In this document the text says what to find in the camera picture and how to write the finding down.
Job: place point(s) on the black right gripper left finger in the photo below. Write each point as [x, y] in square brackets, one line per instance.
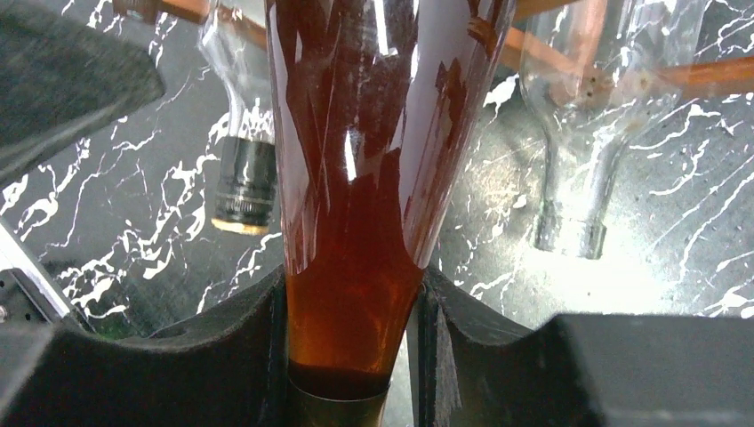
[222, 367]

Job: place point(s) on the gold-capped red wine bottle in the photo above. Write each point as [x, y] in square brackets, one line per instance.
[374, 104]

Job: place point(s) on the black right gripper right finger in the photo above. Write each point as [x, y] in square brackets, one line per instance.
[470, 366]

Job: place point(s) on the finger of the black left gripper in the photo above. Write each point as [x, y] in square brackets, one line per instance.
[60, 81]

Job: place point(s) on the black-capped clear glass bottle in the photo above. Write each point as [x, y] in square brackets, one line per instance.
[233, 40]

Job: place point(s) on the brown wooden wine rack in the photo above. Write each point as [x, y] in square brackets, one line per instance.
[698, 80]

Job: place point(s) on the clear uncapped glass bottle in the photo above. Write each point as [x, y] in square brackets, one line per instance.
[587, 125]

